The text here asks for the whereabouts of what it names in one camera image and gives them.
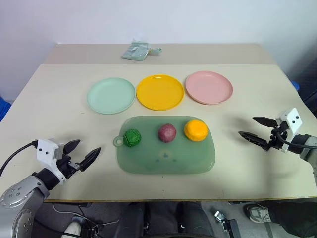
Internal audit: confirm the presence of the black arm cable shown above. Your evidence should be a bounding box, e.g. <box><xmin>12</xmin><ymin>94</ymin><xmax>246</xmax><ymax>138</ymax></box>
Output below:
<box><xmin>0</xmin><ymin>140</ymin><xmax>39</xmax><ymax>178</ymax></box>
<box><xmin>276</xmin><ymin>130</ymin><xmax>317</xmax><ymax>151</ymax></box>

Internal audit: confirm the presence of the silver metal clamp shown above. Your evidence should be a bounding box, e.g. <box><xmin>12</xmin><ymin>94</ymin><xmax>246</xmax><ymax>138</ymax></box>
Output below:
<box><xmin>213</xmin><ymin>210</ymin><xmax>229</xmax><ymax>224</ymax></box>

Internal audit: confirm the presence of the mint green plate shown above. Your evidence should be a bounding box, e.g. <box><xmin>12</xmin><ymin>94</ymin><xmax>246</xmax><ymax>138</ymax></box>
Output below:
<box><xmin>86</xmin><ymin>77</ymin><xmax>137</xmax><ymax>115</ymax></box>

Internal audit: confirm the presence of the white shoe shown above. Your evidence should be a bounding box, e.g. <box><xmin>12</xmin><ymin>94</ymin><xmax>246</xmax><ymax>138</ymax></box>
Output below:
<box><xmin>64</xmin><ymin>221</ymin><xmax>81</xmax><ymax>238</ymax></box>

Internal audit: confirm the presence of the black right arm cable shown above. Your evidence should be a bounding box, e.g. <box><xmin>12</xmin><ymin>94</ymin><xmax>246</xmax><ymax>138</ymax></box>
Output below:
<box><xmin>276</xmin><ymin>130</ymin><xmax>317</xmax><ymax>151</ymax></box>

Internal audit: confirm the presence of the grey sneaker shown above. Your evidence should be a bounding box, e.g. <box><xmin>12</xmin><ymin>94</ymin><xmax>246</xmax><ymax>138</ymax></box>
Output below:
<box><xmin>245</xmin><ymin>204</ymin><xmax>272</xmax><ymax>223</ymax></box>

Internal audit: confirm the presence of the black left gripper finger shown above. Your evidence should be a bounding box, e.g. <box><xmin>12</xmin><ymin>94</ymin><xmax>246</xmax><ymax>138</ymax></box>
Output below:
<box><xmin>79</xmin><ymin>147</ymin><xmax>102</xmax><ymax>172</ymax></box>
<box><xmin>63</xmin><ymin>139</ymin><xmax>82</xmax><ymax>156</ymax></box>

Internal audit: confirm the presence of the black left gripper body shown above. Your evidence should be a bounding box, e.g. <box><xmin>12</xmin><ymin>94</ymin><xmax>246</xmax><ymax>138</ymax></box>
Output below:
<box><xmin>57</xmin><ymin>153</ymin><xmax>84</xmax><ymax>180</ymax></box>

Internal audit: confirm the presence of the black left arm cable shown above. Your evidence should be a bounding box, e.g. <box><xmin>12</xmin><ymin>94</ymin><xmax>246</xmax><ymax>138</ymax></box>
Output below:
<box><xmin>0</xmin><ymin>140</ymin><xmax>39</xmax><ymax>178</ymax></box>

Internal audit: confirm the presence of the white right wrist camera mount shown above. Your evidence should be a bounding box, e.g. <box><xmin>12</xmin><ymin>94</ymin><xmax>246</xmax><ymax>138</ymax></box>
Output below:
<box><xmin>275</xmin><ymin>107</ymin><xmax>304</xmax><ymax>153</ymax></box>

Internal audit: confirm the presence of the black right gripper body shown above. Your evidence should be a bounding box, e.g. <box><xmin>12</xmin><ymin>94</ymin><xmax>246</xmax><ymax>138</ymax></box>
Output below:
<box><xmin>263</xmin><ymin>119</ymin><xmax>289</xmax><ymax>152</ymax></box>

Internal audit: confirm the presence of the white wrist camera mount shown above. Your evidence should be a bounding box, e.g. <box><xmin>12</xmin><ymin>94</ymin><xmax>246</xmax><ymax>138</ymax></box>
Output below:
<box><xmin>275</xmin><ymin>107</ymin><xmax>304</xmax><ymax>153</ymax></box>
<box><xmin>36</xmin><ymin>139</ymin><xmax>67</xmax><ymax>184</ymax></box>

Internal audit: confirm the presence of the purple round fruit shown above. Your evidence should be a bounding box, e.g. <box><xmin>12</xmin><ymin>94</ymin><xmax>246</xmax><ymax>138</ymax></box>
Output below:
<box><xmin>158</xmin><ymin>123</ymin><xmax>177</xmax><ymax>144</ymax></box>

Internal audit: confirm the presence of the yellow plate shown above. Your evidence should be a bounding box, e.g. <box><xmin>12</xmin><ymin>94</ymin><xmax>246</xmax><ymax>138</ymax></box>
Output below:
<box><xmin>136</xmin><ymin>74</ymin><xmax>185</xmax><ymax>111</ymax></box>

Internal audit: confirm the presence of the black metal post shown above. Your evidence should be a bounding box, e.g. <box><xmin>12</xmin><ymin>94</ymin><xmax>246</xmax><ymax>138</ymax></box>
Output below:
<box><xmin>222</xmin><ymin>218</ymin><xmax>240</xmax><ymax>238</ymax></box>

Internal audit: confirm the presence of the translucent green cutting mat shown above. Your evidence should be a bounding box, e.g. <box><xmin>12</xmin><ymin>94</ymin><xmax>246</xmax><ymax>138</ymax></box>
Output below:
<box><xmin>113</xmin><ymin>115</ymin><xmax>216</xmax><ymax>175</ymax></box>

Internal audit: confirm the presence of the dark grey rounded shape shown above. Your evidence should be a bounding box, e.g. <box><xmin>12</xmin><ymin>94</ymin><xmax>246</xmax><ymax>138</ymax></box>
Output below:
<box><xmin>180</xmin><ymin>201</ymin><xmax>216</xmax><ymax>238</ymax></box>

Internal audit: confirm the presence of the blue crate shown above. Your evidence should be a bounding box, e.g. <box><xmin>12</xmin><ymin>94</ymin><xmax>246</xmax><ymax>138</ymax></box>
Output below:
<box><xmin>0</xmin><ymin>95</ymin><xmax>12</xmax><ymax>123</ymax></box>

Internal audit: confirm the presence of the dark trouser leg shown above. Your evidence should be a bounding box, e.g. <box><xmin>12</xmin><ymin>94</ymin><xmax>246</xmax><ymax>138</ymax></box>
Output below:
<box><xmin>265</xmin><ymin>197</ymin><xmax>317</xmax><ymax>238</ymax></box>

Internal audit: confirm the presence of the thin white cable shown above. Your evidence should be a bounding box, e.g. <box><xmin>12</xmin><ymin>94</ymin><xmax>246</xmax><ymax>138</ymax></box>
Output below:
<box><xmin>51</xmin><ymin>202</ymin><xmax>120</xmax><ymax>227</ymax></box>

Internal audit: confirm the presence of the pink plate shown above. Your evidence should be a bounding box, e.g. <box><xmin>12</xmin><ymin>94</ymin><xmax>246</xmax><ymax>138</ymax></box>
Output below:
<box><xmin>185</xmin><ymin>70</ymin><xmax>234</xmax><ymax>106</ymax></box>

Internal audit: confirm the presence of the green ball vegetable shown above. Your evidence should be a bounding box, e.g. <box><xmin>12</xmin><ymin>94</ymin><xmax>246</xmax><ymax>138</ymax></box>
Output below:
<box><xmin>122</xmin><ymin>128</ymin><xmax>143</xmax><ymax>148</ymax></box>

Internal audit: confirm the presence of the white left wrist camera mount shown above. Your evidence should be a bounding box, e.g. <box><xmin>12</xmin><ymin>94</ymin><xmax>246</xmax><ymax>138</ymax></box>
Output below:
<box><xmin>36</xmin><ymin>139</ymin><xmax>67</xmax><ymax>184</ymax></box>

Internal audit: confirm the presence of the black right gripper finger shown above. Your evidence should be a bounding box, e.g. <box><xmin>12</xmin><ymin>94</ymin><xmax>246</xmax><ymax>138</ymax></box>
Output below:
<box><xmin>252</xmin><ymin>116</ymin><xmax>278</xmax><ymax>128</ymax></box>
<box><xmin>238</xmin><ymin>131</ymin><xmax>270</xmax><ymax>151</ymax></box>

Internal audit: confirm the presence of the orange round fruit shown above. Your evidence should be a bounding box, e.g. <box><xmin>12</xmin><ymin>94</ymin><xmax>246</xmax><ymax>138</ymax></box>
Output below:
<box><xmin>184</xmin><ymin>119</ymin><xmax>209</xmax><ymax>142</ymax></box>

